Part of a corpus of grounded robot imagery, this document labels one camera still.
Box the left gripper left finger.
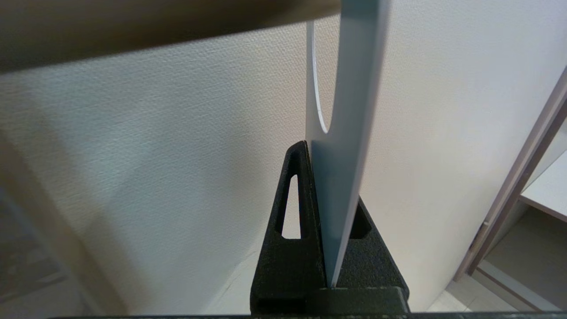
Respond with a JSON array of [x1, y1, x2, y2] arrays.
[[250, 141, 329, 315]]

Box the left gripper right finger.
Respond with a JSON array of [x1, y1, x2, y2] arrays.
[[330, 196, 410, 315]]

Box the blue and white door hanger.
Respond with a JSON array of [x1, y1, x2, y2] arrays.
[[305, 0, 392, 288]]

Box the white room door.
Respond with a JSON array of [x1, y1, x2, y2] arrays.
[[0, 0, 567, 316]]

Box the white shelf board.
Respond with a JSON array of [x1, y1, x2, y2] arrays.
[[520, 150, 567, 223]]

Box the small brown frame hinge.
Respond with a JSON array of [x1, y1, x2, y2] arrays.
[[470, 221, 490, 255]]

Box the brown wooden side frame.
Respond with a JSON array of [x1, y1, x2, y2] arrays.
[[452, 66, 567, 313]]

